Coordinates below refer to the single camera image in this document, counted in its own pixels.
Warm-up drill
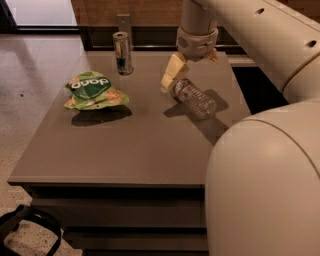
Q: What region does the black bag strap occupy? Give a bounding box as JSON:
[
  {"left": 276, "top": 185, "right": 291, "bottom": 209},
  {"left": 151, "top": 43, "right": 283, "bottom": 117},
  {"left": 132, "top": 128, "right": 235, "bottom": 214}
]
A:
[{"left": 0, "top": 204, "right": 62, "bottom": 256}]

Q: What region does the left metal wall bracket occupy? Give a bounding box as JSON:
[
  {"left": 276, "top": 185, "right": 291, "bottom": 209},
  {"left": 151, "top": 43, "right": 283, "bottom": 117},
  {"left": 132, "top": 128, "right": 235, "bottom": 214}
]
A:
[{"left": 116, "top": 13, "right": 133, "bottom": 48}]

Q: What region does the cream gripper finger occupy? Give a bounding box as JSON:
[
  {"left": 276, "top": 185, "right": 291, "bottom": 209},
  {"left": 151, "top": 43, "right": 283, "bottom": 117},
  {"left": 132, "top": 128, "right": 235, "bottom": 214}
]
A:
[
  {"left": 207, "top": 49, "right": 219, "bottom": 63},
  {"left": 161, "top": 52, "right": 189, "bottom": 93}
]

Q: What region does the clear plastic water bottle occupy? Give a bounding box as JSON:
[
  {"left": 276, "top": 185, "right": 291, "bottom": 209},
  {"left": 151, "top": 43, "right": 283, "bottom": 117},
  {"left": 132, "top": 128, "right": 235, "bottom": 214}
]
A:
[{"left": 172, "top": 78, "right": 217, "bottom": 119}]

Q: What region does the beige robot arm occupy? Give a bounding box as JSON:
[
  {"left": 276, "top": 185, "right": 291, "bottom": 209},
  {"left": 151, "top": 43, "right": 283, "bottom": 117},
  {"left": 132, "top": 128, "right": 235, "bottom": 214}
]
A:
[{"left": 161, "top": 0, "right": 320, "bottom": 256}]

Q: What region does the green chip bag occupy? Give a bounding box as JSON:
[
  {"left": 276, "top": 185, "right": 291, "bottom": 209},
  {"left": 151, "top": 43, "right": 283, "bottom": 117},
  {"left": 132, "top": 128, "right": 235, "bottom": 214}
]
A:
[{"left": 64, "top": 71, "right": 129, "bottom": 111}]

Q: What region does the grey drawer cabinet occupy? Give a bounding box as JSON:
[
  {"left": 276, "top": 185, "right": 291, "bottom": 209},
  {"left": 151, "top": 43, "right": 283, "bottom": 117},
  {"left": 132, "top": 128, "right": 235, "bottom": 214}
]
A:
[{"left": 8, "top": 52, "right": 249, "bottom": 256}]

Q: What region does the silver blue energy drink can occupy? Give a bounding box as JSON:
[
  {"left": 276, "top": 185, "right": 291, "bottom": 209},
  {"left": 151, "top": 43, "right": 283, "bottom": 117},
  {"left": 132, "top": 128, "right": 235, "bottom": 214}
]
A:
[{"left": 113, "top": 31, "right": 133, "bottom": 75}]

